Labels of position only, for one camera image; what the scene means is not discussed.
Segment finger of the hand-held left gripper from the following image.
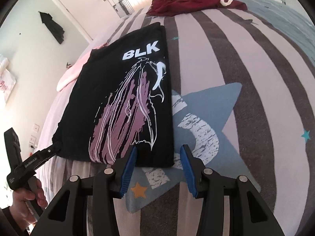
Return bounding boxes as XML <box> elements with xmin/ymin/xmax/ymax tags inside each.
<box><xmin>37</xmin><ymin>141</ymin><xmax>64</xmax><ymax>157</ymax></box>

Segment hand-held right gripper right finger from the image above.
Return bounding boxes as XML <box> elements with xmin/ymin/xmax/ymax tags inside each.
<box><xmin>180</xmin><ymin>145</ymin><xmax>286</xmax><ymax>236</ymax></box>

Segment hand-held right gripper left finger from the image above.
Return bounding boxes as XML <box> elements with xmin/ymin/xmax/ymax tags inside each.
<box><xmin>30</xmin><ymin>146</ymin><xmax>138</xmax><ymax>236</ymax></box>

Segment black printed t-shirt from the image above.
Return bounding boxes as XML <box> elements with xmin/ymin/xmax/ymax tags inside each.
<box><xmin>52</xmin><ymin>22</ymin><xmax>176</xmax><ymax>168</ymax></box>

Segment person's left hand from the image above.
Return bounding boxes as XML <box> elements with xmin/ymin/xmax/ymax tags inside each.
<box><xmin>11</xmin><ymin>177</ymin><xmax>48</xmax><ymax>224</ymax></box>

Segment white tote bag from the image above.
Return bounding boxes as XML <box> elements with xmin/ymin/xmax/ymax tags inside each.
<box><xmin>0</xmin><ymin>69</ymin><xmax>18</xmax><ymax>104</ymax></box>

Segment pink folded garment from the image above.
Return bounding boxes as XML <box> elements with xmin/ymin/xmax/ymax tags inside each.
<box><xmin>57</xmin><ymin>42</ymin><xmax>109</xmax><ymax>92</ymax></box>

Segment bed with striped star sheet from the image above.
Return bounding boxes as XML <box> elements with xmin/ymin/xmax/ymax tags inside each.
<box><xmin>37</xmin><ymin>0</ymin><xmax>315</xmax><ymax>236</ymax></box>

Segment black hanging garment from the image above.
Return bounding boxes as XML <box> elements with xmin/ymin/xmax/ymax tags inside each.
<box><xmin>39</xmin><ymin>11</ymin><xmax>65</xmax><ymax>45</ymax></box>

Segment white door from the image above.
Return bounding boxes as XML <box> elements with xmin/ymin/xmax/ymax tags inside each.
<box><xmin>48</xmin><ymin>0</ymin><xmax>125</xmax><ymax>44</ymax></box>

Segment silver ribbed suitcase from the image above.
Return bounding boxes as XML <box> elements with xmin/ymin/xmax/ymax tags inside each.
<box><xmin>113</xmin><ymin>0</ymin><xmax>134</xmax><ymax>18</ymax></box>

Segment maroon garment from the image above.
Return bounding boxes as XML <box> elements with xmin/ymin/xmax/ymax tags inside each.
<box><xmin>147</xmin><ymin>0</ymin><xmax>247</xmax><ymax>17</ymax></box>

